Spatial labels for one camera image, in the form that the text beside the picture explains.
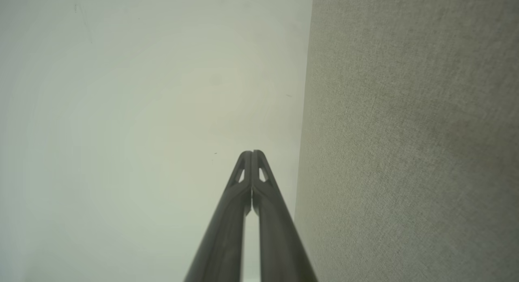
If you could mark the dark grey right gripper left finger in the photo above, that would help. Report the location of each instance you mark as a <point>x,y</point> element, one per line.
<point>221,241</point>

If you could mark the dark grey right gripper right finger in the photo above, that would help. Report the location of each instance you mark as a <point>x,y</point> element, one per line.
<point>279,241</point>

